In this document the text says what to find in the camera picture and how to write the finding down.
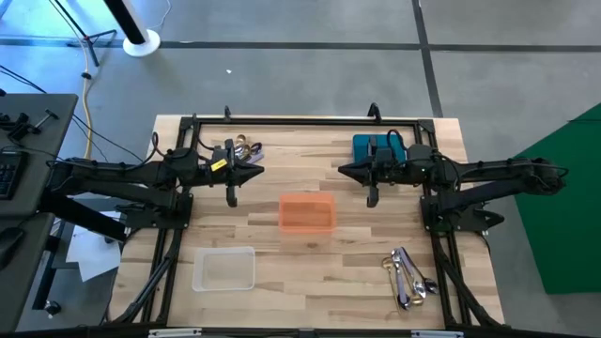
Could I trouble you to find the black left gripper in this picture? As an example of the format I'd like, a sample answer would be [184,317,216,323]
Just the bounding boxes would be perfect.
[201,138,265,208]

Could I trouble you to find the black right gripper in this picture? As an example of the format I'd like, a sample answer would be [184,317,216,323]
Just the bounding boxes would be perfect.
[337,136,395,208]

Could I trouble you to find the orange translucent plastic bin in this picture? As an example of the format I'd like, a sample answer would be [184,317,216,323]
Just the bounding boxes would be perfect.
[278,192,337,235]

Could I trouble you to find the black spoon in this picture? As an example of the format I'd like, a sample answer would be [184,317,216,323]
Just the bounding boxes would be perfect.
[404,247,440,296]
[393,253,412,312]

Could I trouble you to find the teal plastic bin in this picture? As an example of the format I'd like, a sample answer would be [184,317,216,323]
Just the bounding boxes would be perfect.
[351,133,408,165]

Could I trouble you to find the clear plastic bin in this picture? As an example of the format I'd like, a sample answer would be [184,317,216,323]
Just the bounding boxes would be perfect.
[191,246,257,293]

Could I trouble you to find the white round stand base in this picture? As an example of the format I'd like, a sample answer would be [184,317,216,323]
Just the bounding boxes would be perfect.
[122,28,162,59]

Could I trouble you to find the black diagonal bar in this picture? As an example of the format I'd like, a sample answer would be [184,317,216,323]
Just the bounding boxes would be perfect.
[39,187,129,243]

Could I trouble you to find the white paper sheets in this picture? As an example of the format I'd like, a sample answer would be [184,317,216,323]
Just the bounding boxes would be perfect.
[64,209,123,284]

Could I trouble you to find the black stand pole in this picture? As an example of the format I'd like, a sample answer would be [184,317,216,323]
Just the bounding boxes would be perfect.
[102,0,147,46]

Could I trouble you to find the dark grey desk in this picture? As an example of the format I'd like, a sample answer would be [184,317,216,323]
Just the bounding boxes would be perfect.
[0,92,80,218]
[0,212,56,335]

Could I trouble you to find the black tripod stand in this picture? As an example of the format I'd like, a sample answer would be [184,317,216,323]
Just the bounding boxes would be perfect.
[46,0,118,68]

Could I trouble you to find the green mat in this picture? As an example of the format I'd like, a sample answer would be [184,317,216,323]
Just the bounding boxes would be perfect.
[513,101,601,297]

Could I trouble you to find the black clamp tool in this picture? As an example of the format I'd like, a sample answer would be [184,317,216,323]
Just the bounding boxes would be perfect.
[0,108,61,143]

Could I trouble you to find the black keyboard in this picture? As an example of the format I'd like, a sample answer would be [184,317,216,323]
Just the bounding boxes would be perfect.
[0,149,28,202]

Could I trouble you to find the black computer mouse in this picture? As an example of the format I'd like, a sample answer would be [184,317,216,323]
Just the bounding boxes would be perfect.
[0,226,26,272]

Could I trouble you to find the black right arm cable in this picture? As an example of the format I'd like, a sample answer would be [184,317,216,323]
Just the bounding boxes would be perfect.
[385,128,410,154]

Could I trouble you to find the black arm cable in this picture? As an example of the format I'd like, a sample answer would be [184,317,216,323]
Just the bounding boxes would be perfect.
[148,130,217,163]
[385,128,410,154]

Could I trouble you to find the black aluminium table frame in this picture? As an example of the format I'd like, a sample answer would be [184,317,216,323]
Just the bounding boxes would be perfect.
[0,115,601,338]

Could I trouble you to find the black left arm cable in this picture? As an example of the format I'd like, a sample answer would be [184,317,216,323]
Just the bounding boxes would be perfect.
[148,130,217,163]

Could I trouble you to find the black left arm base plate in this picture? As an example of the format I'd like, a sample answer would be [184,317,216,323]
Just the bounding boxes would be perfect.
[115,192,194,232]

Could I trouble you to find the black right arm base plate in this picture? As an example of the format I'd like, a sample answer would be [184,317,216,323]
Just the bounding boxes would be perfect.
[420,192,506,235]

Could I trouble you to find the black floor cable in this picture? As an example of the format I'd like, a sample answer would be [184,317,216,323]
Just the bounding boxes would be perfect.
[0,63,145,163]

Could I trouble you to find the yellow floor cable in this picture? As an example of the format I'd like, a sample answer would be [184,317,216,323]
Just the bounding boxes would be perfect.
[78,36,95,161]

